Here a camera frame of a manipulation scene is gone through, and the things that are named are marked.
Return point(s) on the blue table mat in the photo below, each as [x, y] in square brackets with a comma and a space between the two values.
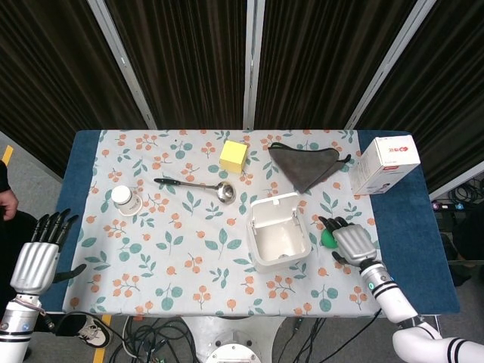
[412, 242]

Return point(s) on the white pill bottle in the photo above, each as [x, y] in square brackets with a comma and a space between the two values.
[126, 202]

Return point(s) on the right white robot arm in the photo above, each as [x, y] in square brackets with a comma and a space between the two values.
[404, 314]

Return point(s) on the white carton box red print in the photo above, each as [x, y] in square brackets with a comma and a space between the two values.
[385, 166]

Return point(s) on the green ball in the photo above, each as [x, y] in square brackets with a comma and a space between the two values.
[328, 239]

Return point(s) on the white plastic bin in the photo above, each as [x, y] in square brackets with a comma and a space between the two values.
[279, 232]

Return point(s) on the white black sneaker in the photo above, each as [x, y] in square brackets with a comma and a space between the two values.
[89, 329]

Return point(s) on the floral patterned tablecloth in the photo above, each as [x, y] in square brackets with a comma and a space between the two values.
[211, 242]

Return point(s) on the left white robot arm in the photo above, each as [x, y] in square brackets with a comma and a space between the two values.
[17, 325]

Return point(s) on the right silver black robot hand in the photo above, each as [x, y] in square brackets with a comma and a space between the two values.
[351, 240]

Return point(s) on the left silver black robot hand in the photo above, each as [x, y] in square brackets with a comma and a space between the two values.
[33, 261]

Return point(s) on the yellow cube box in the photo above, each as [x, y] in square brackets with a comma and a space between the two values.
[234, 156]

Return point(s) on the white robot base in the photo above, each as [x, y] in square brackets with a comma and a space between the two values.
[230, 338]

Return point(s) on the grey folded cloth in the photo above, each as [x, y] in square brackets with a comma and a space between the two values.
[306, 164]

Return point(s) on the person in black clothes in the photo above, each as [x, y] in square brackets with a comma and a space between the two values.
[7, 211]

